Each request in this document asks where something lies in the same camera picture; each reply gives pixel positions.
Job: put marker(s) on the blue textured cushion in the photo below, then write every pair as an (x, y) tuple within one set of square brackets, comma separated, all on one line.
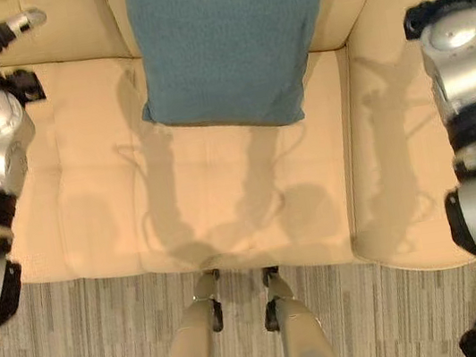
[(226, 49)]

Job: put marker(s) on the beige fabric sofa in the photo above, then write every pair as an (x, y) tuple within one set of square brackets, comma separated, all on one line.
[(83, 176)]

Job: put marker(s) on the robot right silver leg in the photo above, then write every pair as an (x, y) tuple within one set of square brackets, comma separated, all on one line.
[(301, 336)]

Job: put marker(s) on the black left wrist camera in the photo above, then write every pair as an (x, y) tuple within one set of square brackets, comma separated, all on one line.
[(27, 85)]

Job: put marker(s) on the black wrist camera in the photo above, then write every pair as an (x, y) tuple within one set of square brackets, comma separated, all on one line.
[(27, 85), (412, 21)]

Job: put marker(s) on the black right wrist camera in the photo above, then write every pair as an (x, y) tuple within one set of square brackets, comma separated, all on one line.
[(412, 21)]

